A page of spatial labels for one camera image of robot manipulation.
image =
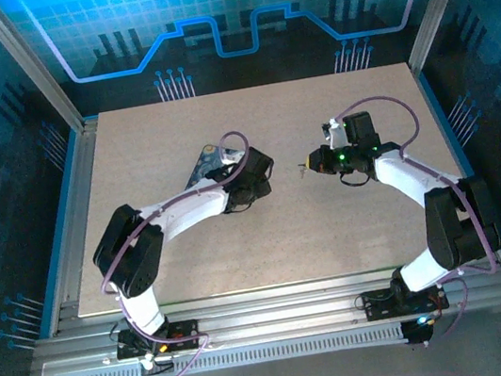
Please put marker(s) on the small silver key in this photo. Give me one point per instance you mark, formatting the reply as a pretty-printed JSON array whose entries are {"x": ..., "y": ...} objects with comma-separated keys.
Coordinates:
[{"x": 301, "y": 169}]

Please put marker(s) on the blue starry night lock box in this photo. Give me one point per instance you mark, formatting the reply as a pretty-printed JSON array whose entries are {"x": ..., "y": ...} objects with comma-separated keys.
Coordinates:
[{"x": 203, "y": 162}]

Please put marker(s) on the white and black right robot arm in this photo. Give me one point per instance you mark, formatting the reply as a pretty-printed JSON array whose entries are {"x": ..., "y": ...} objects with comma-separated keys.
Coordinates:
[{"x": 415, "y": 176}]

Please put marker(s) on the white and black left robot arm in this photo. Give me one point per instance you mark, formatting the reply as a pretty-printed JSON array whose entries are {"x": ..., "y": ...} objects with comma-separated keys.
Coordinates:
[{"x": 187, "y": 207}]

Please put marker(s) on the black connector box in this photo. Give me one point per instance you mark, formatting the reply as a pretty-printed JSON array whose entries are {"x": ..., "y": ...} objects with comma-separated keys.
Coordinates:
[{"x": 417, "y": 334}]

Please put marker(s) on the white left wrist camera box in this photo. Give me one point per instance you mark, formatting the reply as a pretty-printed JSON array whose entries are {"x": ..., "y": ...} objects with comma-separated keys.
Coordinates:
[{"x": 233, "y": 157}]

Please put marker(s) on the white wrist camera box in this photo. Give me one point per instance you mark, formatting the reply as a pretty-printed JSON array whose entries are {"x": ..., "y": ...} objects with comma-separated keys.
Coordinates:
[
  {"x": 233, "y": 157},
  {"x": 337, "y": 136}
]

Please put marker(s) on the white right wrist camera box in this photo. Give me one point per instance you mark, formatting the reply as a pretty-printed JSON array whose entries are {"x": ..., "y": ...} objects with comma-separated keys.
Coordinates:
[{"x": 337, "y": 136}]

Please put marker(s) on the aluminium side rail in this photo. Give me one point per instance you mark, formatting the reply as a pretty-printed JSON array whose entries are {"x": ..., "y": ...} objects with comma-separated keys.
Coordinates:
[{"x": 79, "y": 177}]

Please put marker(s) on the aluminium cross rail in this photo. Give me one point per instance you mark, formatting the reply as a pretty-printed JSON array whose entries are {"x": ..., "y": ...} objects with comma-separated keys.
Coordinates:
[{"x": 275, "y": 313}]

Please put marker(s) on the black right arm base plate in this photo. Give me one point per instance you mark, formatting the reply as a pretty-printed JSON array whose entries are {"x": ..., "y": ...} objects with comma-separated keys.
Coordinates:
[{"x": 379, "y": 306}]

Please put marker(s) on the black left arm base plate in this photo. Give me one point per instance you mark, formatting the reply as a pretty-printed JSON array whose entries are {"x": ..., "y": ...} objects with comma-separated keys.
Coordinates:
[{"x": 183, "y": 334}]

